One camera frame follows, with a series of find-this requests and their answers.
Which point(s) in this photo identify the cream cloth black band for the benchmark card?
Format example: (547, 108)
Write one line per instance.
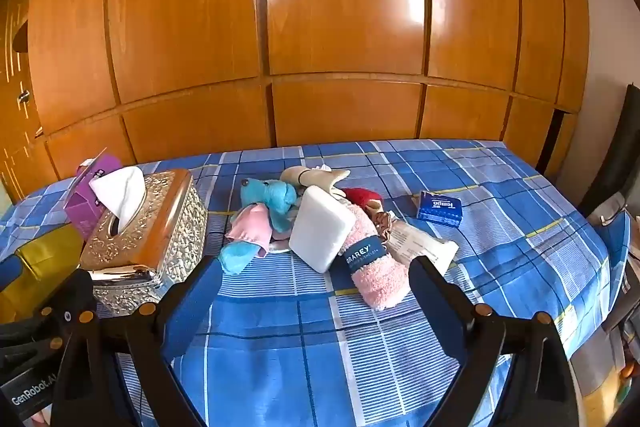
(320, 179)

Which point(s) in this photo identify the beige satin scrunchie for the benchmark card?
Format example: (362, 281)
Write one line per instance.
(384, 222)

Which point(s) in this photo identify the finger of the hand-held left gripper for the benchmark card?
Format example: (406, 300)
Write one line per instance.
(77, 294)

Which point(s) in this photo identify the gold tin tray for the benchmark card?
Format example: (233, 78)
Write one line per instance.
(45, 257)

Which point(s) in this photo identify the white tissue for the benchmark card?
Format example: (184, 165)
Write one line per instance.
(120, 192)

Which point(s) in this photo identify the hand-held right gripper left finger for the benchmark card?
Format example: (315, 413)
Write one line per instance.
(192, 302)

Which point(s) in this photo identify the wooden wardrobe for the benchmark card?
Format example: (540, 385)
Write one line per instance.
(340, 7)

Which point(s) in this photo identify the blue pocket tissue pack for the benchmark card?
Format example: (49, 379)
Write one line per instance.
(440, 209)

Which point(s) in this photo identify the white printed wipes packet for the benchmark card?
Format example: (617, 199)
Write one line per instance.
(425, 249)

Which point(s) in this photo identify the blue teddy bear pink shirt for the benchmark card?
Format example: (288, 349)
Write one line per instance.
(272, 199)

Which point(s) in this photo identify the metal door knob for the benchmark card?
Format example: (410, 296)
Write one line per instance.
(23, 97)

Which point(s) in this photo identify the pink towel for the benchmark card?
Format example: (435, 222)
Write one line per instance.
(375, 277)

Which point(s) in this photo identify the wooden door with gold lines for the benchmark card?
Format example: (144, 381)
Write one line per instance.
(15, 132)

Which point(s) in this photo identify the black chair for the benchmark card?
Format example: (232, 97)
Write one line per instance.
(617, 157)

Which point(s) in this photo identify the purple carton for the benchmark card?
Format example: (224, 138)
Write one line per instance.
(80, 212)

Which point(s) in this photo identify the red sock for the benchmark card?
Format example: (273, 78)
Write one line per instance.
(362, 196)

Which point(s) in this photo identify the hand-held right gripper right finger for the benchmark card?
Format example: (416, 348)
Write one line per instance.
(440, 307)

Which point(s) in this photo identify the bed with blue plaid sheet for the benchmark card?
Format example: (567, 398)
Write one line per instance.
(300, 347)

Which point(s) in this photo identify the white sponge block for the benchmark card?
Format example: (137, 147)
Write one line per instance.
(320, 227)

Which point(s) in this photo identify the silver embossed tissue box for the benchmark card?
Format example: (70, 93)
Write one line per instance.
(165, 227)

